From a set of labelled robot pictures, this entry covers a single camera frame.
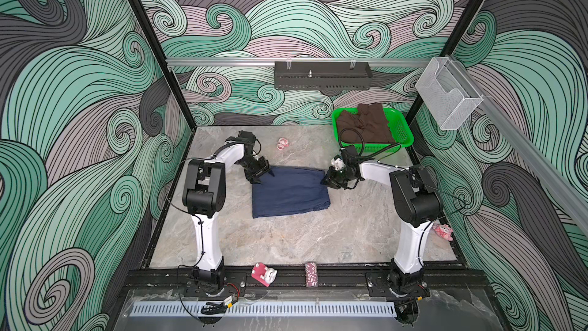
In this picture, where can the green plastic basket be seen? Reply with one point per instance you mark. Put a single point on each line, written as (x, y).
(396, 123)

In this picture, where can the pink dotted cylinder block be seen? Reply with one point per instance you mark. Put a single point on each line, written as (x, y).
(311, 274)

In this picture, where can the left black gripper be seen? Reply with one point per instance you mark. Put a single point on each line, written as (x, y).
(263, 168)

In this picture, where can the small pink white toy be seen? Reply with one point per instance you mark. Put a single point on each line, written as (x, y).
(282, 144)

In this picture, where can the right aluminium side rail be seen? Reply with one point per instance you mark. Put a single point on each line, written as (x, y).
(505, 109)

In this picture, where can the pink white clip object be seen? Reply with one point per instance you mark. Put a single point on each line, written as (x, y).
(263, 274)

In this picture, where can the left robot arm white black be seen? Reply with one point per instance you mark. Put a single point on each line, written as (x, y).
(204, 195)

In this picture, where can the horizontal aluminium back rail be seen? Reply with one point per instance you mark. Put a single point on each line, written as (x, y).
(267, 62)

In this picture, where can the brown folded trousers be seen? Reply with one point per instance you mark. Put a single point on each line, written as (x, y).
(368, 124)

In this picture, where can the pink toy near right wall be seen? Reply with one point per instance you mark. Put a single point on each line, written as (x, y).
(443, 231)

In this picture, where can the dark blue denim trousers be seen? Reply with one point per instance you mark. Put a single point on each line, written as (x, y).
(289, 191)

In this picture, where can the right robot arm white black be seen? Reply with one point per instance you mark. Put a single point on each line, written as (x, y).
(416, 201)

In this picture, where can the black perforated wall shelf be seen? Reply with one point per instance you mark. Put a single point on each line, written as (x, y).
(327, 76)

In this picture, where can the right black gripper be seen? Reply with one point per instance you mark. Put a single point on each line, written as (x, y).
(330, 181)

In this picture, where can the clear plastic wall bin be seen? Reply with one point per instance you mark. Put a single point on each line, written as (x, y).
(449, 92)

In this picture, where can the white slotted cable duct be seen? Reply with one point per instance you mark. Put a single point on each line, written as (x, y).
(271, 308)

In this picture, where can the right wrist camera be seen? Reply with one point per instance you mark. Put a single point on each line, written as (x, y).
(347, 158)

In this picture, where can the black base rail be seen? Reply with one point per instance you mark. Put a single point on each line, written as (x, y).
(375, 280)

